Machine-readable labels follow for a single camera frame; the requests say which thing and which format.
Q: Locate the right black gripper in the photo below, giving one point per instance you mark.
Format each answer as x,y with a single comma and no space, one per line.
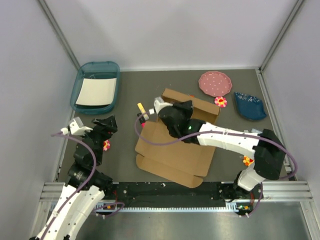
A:
187,105

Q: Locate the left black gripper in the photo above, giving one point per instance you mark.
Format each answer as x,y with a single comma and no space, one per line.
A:
106,126

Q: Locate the brown cardboard box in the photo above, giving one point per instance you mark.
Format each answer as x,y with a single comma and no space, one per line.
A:
183,163

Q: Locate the light blue marker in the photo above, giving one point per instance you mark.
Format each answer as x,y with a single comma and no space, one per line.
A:
253,130

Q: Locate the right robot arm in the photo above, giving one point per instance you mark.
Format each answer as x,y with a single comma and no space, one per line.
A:
264,149

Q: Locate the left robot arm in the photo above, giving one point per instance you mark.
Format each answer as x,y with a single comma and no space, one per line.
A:
85,185

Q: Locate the pink flower toy left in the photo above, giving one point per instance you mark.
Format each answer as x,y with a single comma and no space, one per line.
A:
106,145

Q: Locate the pink flower toy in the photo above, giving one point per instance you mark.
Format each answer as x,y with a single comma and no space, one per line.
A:
106,145
221,101

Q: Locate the white paper sheet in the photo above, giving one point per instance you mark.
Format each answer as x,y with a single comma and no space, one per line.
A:
97,92

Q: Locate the pink flower toy right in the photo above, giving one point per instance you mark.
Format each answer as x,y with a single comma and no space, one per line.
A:
221,101

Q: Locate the pink black highlighter marker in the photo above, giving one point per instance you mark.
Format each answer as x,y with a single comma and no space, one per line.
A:
141,119

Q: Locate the pink polka dot plate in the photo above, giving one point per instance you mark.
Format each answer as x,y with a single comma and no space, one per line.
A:
215,84

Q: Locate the yellow highlighter marker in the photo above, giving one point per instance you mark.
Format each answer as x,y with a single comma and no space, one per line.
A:
141,108

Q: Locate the teal plastic bin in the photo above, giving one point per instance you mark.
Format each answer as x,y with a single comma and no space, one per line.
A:
95,70

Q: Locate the dark blue leaf dish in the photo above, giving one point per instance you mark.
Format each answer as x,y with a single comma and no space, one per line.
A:
249,107

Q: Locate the small orange flower toy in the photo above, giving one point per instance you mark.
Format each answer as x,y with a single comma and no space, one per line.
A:
247,161

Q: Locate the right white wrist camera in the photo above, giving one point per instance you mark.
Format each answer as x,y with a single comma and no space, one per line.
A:
158,105

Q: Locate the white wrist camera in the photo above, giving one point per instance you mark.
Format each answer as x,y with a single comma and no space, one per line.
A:
76,128
158,105

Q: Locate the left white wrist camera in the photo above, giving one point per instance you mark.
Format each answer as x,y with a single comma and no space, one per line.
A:
76,128

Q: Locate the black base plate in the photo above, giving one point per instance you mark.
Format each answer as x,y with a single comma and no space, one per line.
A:
129,190

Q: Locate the aluminium frame rail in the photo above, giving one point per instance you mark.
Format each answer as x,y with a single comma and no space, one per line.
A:
229,201

